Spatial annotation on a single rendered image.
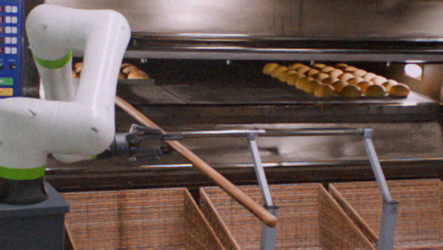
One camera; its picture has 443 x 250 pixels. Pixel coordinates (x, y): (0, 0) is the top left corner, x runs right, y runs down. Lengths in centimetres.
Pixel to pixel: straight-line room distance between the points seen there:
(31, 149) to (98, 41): 39
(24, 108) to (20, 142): 8
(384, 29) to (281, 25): 47
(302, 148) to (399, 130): 48
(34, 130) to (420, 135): 232
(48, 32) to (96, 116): 41
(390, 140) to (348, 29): 55
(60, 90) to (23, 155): 57
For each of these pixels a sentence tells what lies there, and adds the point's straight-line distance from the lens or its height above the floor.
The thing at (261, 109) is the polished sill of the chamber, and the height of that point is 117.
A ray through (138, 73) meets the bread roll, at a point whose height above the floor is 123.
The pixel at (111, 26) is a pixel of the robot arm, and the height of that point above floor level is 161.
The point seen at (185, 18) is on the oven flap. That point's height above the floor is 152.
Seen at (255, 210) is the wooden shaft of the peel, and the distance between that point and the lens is 247.
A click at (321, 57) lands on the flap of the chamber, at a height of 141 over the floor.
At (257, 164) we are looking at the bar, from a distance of 340.
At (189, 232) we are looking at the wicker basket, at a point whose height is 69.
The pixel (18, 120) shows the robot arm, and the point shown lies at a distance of 234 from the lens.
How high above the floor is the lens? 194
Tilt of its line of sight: 15 degrees down
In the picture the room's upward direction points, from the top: 5 degrees clockwise
